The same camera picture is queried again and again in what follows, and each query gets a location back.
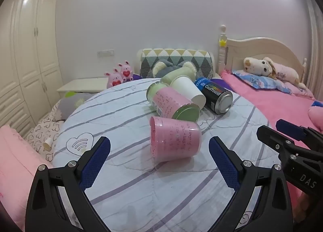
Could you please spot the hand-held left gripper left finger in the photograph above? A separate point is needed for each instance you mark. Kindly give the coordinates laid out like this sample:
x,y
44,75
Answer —
x,y
94,163

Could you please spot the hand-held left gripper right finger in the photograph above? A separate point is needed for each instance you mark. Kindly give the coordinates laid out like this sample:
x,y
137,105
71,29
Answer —
x,y
224,163

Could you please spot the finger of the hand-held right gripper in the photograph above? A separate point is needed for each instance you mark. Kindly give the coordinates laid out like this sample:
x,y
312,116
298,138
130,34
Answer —
x,y
290,128
271,137

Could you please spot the pink cup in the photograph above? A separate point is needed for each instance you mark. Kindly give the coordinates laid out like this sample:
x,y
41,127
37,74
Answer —
x,y
174,139

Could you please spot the small white paper cup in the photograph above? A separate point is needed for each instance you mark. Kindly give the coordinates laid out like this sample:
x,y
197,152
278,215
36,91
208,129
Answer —
x,y
48,144

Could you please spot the pink heart pillow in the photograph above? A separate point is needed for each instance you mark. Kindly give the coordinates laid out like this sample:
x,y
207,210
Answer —
x,y
316,118

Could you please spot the pink bed sheet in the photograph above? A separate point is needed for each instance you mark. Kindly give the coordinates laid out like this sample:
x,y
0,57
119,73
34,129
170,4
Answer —
x,y
267,107

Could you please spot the blue floral pillow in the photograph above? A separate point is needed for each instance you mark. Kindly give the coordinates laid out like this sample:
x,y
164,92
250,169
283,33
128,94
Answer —
x,y
267,83

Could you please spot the grey flower cushion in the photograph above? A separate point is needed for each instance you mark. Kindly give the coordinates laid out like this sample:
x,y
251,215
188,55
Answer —
x,y
70,104

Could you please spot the heart print sheet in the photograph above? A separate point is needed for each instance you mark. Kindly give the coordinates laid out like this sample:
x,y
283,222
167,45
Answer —
x,y
43,126

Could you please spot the cream plush dog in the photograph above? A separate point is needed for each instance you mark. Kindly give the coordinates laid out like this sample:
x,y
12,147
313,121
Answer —
x,y
265,66

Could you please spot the black can with blue top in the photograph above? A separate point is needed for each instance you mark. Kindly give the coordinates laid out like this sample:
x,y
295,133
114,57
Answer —
x,y
214,94

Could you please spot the pink quilt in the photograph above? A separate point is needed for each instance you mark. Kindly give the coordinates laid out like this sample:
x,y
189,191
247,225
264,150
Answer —
x,y
17,161

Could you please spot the white nightstand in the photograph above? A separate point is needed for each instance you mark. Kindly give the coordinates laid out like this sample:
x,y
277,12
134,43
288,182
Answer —
x,y
83,85

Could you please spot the pink labelled tin can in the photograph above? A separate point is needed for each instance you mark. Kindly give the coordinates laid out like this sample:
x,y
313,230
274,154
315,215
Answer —
x,y
169,103

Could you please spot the cream wooden bed headboard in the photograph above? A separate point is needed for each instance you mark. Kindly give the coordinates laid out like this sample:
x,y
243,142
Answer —
x,y
254,50

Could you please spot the pale curtain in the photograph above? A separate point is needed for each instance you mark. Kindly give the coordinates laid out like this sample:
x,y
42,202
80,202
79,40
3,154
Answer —
x,y
314,45

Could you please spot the pink bunny plush toy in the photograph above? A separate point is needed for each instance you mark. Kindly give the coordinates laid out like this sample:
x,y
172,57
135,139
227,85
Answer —
x,y
126,71
114,79

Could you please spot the triangle patterned cushion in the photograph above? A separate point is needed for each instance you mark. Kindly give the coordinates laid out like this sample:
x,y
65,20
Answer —
x,y
199,60

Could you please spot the yellow star decoration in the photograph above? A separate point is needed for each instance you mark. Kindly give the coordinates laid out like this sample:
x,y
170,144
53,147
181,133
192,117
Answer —
x,y
222,43

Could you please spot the grey and green plush toy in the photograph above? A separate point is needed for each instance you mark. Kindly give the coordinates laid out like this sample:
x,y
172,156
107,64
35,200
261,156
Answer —
x,y
167,69

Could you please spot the white wardrobe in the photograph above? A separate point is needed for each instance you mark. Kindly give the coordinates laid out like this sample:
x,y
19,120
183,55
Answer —
x,y
27,52

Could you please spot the white wall socket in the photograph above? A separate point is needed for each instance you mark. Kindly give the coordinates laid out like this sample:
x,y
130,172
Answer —
x,y
106,53

